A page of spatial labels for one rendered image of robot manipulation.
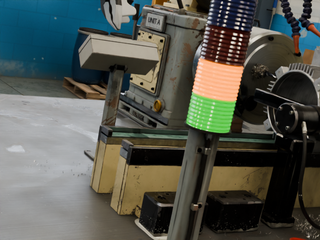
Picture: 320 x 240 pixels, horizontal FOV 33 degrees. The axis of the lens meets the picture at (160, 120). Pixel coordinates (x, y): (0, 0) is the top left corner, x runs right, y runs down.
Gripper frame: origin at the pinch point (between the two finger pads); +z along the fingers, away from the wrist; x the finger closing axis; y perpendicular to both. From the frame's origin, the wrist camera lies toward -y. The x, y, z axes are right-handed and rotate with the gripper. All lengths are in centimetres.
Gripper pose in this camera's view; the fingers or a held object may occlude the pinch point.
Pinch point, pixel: (115, 24)
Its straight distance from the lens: 130.7
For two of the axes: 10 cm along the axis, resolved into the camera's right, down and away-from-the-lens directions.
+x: -4.9, 4.1, 7.7
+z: 1.7, 9.1, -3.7
